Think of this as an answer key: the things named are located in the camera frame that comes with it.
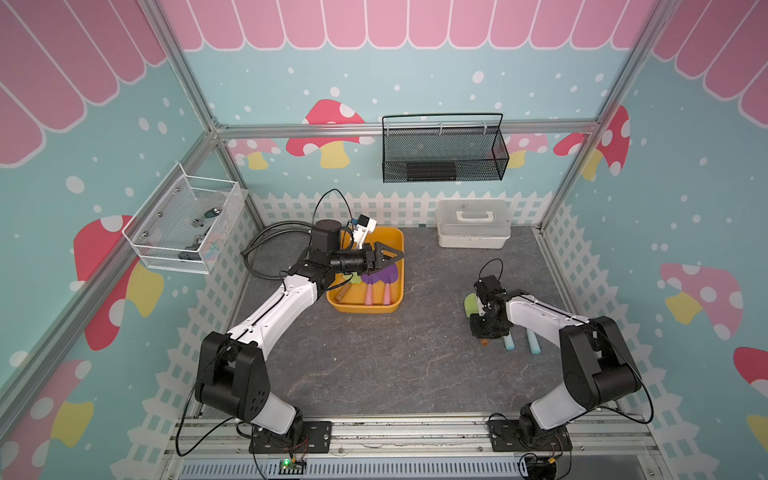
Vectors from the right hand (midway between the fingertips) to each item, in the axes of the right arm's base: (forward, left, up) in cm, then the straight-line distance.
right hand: (479, 331), depth 92 cm
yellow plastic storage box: (+12, +40, +1) cm, 41 cm away
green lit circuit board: (-34, +52, -2) cm, 62 cm away
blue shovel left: (-5, -7, +2) cm, 9 cm away
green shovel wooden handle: (+20, +40, +1) cm, 45 cm away
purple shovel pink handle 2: (+21, +29, +1) cm, 36 cm away
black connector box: (-35, -8, -1) cm, 36 cm away
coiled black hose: (+44, +78, +1) cm, 89 cm away
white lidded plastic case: (+37, -3, +11) cm, 39 cm away
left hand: (+6, +25, +28) cm, 38 cm away
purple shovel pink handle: (+19, +35, +2) cm, 40 cm away
